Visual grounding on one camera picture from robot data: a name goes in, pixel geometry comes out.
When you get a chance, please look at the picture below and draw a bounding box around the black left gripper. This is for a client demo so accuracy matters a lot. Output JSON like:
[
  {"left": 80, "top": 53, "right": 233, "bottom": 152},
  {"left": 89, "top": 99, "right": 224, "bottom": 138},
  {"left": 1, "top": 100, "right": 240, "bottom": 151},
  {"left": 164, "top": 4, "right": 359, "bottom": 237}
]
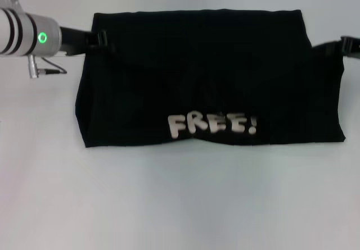
[{"left": 58, "top": 26, "right": 116, "bottom": 56}]

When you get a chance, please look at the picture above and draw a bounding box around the black t-shirt with white print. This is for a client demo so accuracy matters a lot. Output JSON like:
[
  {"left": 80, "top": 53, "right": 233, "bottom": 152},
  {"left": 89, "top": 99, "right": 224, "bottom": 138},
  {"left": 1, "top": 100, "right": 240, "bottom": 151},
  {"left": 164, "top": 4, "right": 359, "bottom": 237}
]
[{"left": 75, "top": 8, "right": 347, "bottom": 149}]

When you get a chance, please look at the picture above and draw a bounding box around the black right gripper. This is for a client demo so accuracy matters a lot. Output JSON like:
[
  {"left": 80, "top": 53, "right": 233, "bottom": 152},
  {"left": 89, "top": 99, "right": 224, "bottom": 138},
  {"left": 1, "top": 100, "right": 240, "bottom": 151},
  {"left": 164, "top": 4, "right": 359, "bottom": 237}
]
[{"left": 323, "top": 36, "right": 360, "bottom": 58}]

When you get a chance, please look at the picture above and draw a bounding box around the left arm cable with connector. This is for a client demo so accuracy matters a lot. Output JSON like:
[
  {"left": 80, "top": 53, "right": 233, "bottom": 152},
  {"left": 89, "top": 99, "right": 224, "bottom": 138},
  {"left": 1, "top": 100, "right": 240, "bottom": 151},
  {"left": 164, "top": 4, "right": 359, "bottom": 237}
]
[{"left": 27, "top": 54, "right": 68, "bottom": 79}]

